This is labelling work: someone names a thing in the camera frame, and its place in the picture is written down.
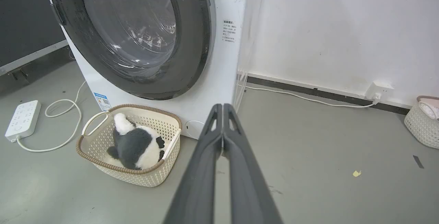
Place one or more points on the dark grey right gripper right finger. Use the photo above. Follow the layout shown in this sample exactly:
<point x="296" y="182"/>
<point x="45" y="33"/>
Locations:
<point x="245" y="179"/>

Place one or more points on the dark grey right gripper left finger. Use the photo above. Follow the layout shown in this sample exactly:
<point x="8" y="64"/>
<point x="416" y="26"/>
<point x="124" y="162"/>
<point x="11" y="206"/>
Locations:
<point x="199" y="179"/>

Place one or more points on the white front-load washing machine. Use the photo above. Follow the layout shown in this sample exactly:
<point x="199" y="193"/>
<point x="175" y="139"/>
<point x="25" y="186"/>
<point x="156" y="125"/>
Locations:
<point x="223" y="73"/>

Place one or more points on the round dark washing machine door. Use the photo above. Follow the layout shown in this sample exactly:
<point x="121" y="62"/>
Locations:
<point x="137" y="35"/>

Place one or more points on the black and white panda plush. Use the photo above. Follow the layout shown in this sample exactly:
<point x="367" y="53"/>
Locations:
<point x="137" y="145"/>

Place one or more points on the cream woven laundry basket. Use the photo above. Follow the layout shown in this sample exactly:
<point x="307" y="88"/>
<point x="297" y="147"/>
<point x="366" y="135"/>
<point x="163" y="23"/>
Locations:
<point x="99" y="141"/>

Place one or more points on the yellow paper scrap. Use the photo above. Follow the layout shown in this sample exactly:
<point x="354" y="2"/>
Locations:
<point x="356" y="173"/>

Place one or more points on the blue energy label sticker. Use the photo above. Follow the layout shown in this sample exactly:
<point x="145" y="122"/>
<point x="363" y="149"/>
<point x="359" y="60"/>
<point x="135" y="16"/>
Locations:
<point x="102" y="101"/>

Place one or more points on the white warning text sticker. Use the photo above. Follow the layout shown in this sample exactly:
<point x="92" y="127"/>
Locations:
<point x="228" y="31"/>

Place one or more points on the black tape piece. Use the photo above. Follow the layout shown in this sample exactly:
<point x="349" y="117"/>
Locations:
<point x="418" y="161"/>

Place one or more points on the white power strip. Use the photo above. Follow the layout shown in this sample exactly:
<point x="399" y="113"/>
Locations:
<point x="23" y="119"/>

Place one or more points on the white perforated basket with clothes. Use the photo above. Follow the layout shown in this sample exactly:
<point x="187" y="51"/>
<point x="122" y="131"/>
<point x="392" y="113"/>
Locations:
<point x="423" y="124"/>

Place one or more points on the white wall socket box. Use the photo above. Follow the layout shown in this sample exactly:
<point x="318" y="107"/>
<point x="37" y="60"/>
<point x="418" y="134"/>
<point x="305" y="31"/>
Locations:
<point x="379" y="90"/>

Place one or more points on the dark panel with metal frame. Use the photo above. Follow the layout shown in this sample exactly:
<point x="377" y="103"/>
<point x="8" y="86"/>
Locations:
<point x="24" y="18"/>

